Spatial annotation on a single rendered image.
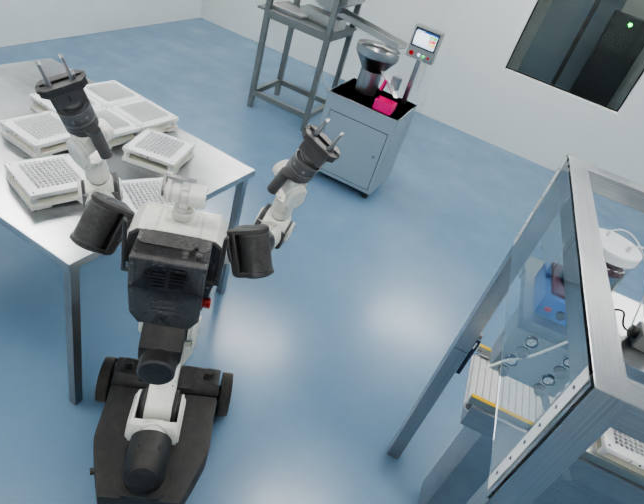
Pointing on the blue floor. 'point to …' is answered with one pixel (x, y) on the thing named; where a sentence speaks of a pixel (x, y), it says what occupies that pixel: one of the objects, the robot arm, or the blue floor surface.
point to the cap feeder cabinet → (363, 136)
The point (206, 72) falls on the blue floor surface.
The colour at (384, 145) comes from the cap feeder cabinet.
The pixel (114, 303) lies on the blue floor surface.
